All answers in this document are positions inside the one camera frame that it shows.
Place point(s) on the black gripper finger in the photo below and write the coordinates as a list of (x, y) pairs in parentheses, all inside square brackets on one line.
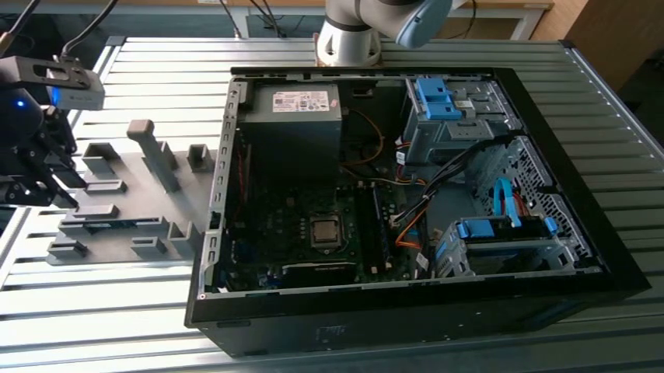
[(26, 190), (59, 147)]

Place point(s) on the grey metal disk bay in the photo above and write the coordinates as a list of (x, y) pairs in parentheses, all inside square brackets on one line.
[(519, 252)]

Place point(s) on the grey power supply unit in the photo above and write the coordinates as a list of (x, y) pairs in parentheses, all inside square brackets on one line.
[(291, 136)]

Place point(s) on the black graphics card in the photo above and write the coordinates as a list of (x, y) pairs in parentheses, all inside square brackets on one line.
[(317, 272)]

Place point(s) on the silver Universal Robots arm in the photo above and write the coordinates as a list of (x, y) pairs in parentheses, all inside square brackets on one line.
[(343, 39)]

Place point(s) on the CPU socket with silver CPU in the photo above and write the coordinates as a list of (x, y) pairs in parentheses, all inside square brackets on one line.
[(327, 232)]

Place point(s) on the green motherboard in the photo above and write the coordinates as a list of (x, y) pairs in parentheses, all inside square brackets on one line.
[(280, 217)]

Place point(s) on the grey parts rack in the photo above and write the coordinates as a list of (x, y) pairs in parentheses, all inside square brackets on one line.
[(136, 206)]

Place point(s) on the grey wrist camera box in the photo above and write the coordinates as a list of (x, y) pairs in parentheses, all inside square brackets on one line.
[(78, 97)]

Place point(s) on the brown wooden cabinet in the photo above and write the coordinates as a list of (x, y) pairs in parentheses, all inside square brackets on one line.
[(613, 39)]

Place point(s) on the grey metal drive cage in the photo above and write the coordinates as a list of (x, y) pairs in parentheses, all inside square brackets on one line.
[(447, 140)]

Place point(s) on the blue RAM stick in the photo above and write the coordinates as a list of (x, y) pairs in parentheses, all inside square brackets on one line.
[(112, 225)]

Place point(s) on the black open PC case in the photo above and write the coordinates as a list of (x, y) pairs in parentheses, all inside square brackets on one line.
[(364, 322)]

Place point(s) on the hard disk in blue carrier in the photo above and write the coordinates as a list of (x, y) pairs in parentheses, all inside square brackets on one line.
[(478, 231)]

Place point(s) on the blue plastic drive bracket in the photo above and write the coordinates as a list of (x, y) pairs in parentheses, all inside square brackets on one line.
[(436, 101)]

